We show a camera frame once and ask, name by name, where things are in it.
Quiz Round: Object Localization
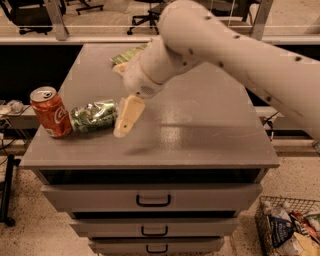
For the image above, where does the dark blue snack bag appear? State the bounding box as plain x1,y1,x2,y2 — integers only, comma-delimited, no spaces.
269,207,294,248

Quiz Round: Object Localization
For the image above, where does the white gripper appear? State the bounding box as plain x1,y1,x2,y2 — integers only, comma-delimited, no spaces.
112,51,164,138

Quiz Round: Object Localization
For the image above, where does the black office chair centre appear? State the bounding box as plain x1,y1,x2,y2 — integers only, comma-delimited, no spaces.
127,0,165,35

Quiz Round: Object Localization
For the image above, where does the black cable right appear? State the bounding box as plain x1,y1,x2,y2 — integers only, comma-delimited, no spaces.
261,111,281,141

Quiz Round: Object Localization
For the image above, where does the top drawer black handle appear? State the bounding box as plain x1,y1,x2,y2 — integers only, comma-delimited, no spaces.
136,195,171,207

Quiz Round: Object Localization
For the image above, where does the yellow snack bag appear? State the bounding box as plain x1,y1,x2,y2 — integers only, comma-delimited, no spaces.
293,233,320,256

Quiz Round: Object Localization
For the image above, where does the crushed green soda can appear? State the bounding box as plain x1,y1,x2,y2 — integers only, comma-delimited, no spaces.
69,99,118,133

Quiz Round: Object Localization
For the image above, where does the black office chair left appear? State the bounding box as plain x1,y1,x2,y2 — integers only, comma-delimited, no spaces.
0,0,53,35

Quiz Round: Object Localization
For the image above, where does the red coke can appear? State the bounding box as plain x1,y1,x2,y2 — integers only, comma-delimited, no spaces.
30,86,72,138

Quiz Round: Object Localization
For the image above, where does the bottom drawer black handle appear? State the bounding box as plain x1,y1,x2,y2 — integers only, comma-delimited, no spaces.
145,245,168,254

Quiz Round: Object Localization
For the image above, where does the black office chair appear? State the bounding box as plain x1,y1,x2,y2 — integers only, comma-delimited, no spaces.
0,0,53,35
127,0,165,35

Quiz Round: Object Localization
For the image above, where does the drawer black handle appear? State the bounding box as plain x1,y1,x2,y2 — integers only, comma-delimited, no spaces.
136,195,171,207
140,226,169,237
145,245,168,254

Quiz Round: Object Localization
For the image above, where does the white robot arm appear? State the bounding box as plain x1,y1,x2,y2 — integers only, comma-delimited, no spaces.
114,0,320,140

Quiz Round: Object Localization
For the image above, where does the red snack bag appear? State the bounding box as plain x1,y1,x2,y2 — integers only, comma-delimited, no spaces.
289,211,317,238

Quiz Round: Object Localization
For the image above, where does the green chip bag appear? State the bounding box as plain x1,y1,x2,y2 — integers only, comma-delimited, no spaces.
111,43,148,65

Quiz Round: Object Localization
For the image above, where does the wire basket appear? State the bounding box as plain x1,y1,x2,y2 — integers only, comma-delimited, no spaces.
255,196,320,256

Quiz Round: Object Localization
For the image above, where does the middle drawer black handle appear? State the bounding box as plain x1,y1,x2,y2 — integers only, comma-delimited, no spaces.
140,226,169,237

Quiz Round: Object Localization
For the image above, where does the grey drawer cabinet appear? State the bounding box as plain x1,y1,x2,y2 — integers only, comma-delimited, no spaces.
19,42,281,256

